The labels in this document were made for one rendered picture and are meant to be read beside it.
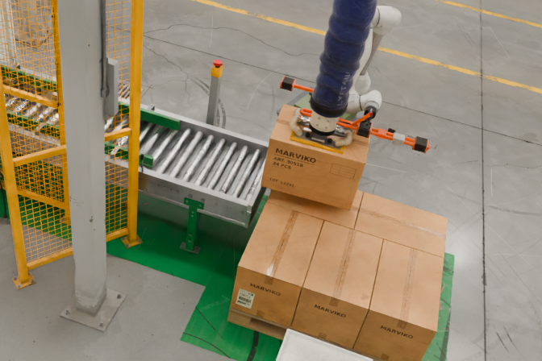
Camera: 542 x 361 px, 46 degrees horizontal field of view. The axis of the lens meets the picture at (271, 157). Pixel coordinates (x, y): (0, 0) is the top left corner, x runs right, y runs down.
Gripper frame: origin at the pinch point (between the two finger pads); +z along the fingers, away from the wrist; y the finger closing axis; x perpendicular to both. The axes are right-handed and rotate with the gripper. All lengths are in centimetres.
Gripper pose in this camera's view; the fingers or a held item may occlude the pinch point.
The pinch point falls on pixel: (365, 129)
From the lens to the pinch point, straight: 390.8
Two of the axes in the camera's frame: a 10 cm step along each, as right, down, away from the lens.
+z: -2.7, 5.9, -7.6
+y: -1.6, 7.6, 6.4
